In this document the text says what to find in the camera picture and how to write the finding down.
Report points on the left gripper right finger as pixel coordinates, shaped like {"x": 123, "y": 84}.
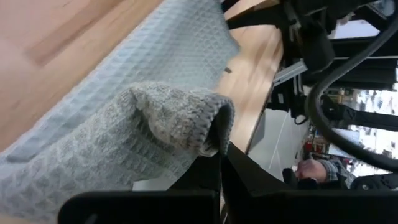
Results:
{"x": 248, "y": 199}

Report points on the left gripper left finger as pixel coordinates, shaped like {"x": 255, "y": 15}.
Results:
{"x": 199, "y": 180}

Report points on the light blue waffle towel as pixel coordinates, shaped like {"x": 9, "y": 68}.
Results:
{"x": 171, "y": 46}

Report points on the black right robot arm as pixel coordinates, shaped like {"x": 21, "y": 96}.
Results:
{"x": 317, "y": 53}

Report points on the person's hand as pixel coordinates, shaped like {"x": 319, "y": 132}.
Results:
{"x": 311, "y": 169}

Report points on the person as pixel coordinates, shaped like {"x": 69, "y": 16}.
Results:
{"x": 337, "y": 169}

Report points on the silver metal bracket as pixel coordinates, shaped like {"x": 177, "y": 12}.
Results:
{"x": 290, "y": 72}

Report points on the black aluminium table frame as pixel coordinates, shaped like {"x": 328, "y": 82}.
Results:
{"x": 255, "y": 20}

